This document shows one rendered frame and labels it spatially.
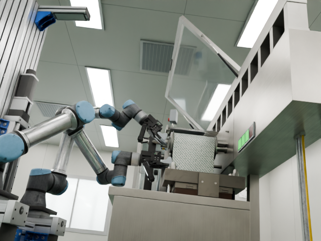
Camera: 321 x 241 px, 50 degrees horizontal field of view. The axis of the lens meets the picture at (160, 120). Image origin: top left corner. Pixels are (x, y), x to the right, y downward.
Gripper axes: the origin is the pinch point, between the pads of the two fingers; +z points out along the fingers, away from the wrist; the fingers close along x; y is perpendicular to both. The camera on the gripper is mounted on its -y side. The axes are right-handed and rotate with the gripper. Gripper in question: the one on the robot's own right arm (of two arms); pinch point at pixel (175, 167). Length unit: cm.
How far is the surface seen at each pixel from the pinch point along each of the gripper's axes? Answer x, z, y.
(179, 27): -6, -5, 90
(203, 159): -0.2, 15.5, 6.5
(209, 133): 33, 25, 36
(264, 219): 556, 250, 60
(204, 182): -22.0, 12.8, -11.8
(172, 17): 83, -7, 171
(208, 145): -0.2, 18.1, 15.3
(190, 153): -0.2, 8.0, 8.9
